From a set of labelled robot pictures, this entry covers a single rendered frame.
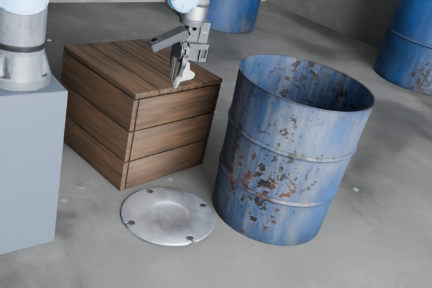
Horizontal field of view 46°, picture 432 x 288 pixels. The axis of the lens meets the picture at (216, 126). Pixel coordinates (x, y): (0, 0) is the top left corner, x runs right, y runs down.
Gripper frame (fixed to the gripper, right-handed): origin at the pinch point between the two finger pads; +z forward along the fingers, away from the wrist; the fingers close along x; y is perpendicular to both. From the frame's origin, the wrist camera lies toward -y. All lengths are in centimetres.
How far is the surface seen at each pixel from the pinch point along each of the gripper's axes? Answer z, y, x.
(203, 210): 37.6, 12.3, -13.9
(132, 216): 38.5, -10.5, -12.0
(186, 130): 22.1, 13.0, 10.6
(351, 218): 39, 66, -25
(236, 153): 14.7, 16.9, -16.8
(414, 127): 39, 161, 38
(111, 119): 17.8, -13.5, 10.8
